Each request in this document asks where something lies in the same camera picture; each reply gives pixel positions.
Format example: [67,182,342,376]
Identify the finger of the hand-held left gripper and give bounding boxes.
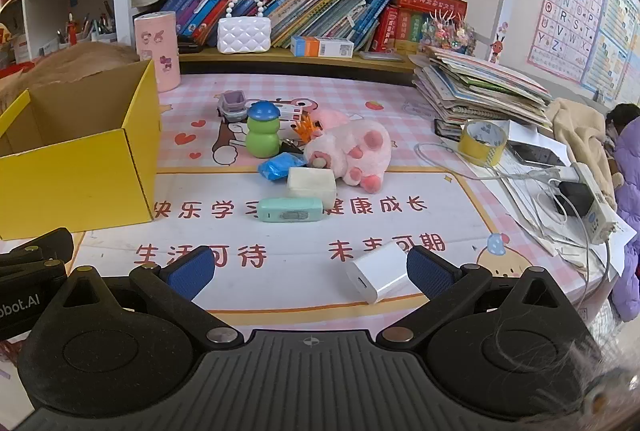
[0,227,75,283]

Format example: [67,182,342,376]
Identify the black charger plug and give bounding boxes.
[557,181,595,218]

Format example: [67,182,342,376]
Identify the white power adapter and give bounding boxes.
[346,242,416,304]

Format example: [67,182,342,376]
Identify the alphabet wall poster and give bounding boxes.
[527,0,608,84]

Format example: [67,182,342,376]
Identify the purple grey toy car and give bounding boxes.
[216,90,249,122]

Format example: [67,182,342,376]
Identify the blue chart wall poster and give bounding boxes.
[582,0,640,107]

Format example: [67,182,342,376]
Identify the silver-edged smartphone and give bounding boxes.
[507,141,566,168]

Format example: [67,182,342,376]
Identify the cartoon wall sticker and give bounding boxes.
[487,24,508,64]

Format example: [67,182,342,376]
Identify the pink checked desk mat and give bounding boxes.
[75,74,601,327]

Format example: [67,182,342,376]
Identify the white power strip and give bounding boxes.
[570,161,620,244]

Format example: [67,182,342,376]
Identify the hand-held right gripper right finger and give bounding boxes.
[376,246,587,352]

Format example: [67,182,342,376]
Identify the orange hair claw clip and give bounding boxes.
[295,114,321,142]

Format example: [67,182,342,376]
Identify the row of blue children's books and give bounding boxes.
[160,0,396,52]

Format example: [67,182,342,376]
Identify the loose white papers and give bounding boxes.
[470,121,626,272]

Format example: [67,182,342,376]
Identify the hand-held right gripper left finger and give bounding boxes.
[49,247,246,352]

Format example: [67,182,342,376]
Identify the yellow tape roll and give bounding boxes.
[458,120,508,167]

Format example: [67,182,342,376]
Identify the cream rectangular block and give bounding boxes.
[286,166,337,208]

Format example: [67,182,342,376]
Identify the white quilted pearl-handled handbag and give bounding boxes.
[217,0,273,54]

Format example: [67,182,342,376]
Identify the green toy with blue cap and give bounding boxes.
[245,100,281,159]

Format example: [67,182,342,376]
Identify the blue plastic pack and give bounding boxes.
[257,152,297,182]

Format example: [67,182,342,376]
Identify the pink plush pig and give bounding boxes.
[302,108,392,192]

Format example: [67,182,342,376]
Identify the white cubby shelf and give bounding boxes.
[0,0,118,64]

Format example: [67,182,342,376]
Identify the mint green correction tape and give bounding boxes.
[257,197,325,223]

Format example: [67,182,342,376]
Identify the colourful hair clip display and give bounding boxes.
[417,8,476,57]

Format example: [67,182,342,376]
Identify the red thick dictionary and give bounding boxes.
[372,6,401,52]

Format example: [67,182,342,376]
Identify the white charging cable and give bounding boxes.
[415,141,616,292]

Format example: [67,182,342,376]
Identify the pen cup with pens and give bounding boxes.
[55,1,118,47]

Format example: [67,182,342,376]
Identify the beige cloth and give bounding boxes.
[545,97,623,192]

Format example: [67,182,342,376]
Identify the yellow cardboard box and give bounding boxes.
[0,58,162,242]

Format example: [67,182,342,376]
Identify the green spined dictionary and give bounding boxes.
[400,8,426,43]

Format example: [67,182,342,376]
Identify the stack of workbooks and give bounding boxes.
[411,45,553,129]

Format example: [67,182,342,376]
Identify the grey furry sleeve cuff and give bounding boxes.
[570,341,640,427]

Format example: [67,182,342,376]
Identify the pink cartoon cylinder container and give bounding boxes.
[133,11,182,93]

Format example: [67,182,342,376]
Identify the blue orange white carton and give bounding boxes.
[290,36,355,58]

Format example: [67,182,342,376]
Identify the white staple box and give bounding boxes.
[276,105,307,123]

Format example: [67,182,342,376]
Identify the tan cat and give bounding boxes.
[0,44,141,112]

